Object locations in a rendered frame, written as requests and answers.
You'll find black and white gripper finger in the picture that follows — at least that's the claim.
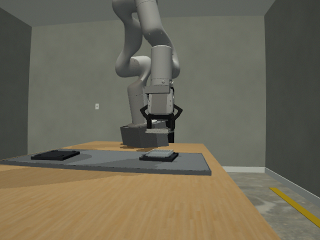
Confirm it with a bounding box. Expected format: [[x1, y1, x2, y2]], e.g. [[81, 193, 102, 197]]
[[169, 104, 183, 131], [140, 104, 153, 129]]

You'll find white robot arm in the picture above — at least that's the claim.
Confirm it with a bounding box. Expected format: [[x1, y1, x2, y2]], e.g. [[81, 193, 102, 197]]
[[112, 0, 180, 128]]

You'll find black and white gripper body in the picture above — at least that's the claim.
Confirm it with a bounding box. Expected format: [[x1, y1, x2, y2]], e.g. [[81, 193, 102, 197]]
[[147, 88, 175, 115]]

